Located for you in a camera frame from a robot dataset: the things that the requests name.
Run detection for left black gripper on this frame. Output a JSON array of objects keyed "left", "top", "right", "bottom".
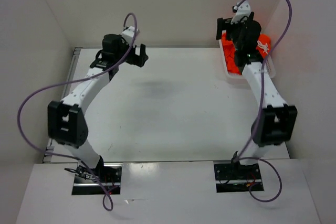
[{"left": 114, "top": 35, "right": 148, "bottom": 68}]

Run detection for orange mesh shorts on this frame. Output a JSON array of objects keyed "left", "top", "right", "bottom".
[{"left": 221, "top": 32, "right": 271, "bottom": 76}]

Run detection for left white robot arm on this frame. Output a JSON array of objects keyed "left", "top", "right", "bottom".
[{"left": 47, "top": 27, "right": 148, "bottom": 182}]

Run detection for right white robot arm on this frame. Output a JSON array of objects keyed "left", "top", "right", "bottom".
[{"left": 216, "top": 16, "right": 298, "bottom": 178}]

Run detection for white plastic basket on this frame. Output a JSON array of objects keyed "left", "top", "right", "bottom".
[{"left": 218, "top": 35, "right": 277, "bottom": 81}]

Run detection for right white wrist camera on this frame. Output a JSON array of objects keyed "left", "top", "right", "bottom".
[{"left": 230, "top": 1, "right": 251, "bottom": 24}]

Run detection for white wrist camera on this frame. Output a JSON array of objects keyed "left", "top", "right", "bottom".
[
  {"left": 121, "top": 26, "right": 140, "bottom": 44},
  {"left": 230, "top": 1, "right": 251, "bottom": 24}
]

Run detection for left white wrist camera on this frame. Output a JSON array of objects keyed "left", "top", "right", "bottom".
[{"left": 121, "top": 26, "right": 140, "bottom": 44}]

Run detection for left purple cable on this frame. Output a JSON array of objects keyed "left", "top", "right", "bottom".
[{"left": 17, "top": 13, "right": 139, "bottom": 211}]

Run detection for purple cable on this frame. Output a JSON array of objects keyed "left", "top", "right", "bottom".
[
  {"left": 17, "top": 13, "right": 139, "bottom": 211},
  {"left": 230, "top": 0, "right": 293, "bottom": 203}
]

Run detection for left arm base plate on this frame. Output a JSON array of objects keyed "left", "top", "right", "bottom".
[{"left": 65, "top": 163, "right": 122, "bottom": 195}]

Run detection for aluminium table edge rail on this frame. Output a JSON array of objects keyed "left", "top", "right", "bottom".
[{"left": 41, "top": 47, "right": 82, "bottom": 164}]

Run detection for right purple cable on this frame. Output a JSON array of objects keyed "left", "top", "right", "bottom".
[{"left": 230, "top": 0, "right": 293, "bottom": 203}]

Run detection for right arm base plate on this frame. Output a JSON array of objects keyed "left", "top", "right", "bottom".
[{"left": 214, "top": 161, "right": 264, "bottom": 193}]

